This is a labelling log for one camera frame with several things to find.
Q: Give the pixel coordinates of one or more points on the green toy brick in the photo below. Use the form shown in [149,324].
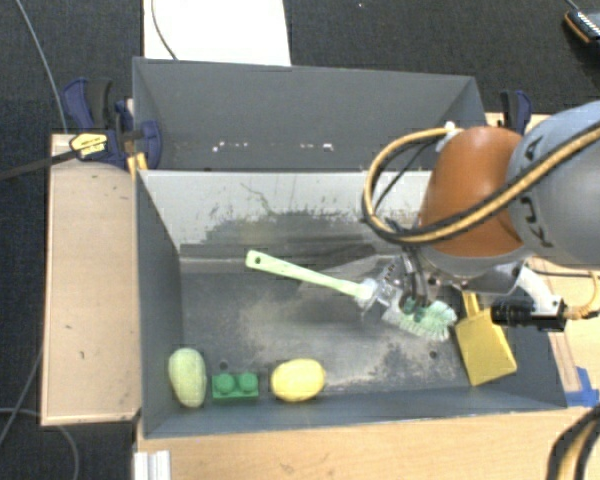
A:
[234,389]

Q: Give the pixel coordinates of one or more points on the pale green toy fruit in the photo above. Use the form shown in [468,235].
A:
[187,378]

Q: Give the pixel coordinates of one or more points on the pale green dish brush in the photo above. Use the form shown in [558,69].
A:
[300,273]

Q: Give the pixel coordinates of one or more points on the pale wood board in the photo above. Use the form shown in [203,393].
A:
[90,288]

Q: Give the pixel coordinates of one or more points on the black cylinder on white bracket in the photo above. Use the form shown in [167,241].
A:
[530,315]

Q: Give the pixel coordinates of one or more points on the yellow plastic scoop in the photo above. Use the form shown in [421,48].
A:
[484,353]

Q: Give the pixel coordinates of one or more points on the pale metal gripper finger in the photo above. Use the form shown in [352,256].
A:
[383,277]
[376,307]

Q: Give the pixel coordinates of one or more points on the yellow toy lemon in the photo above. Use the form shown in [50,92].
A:
[297,380]

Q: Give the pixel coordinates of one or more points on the grey metal bin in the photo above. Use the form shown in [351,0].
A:
[300,328]

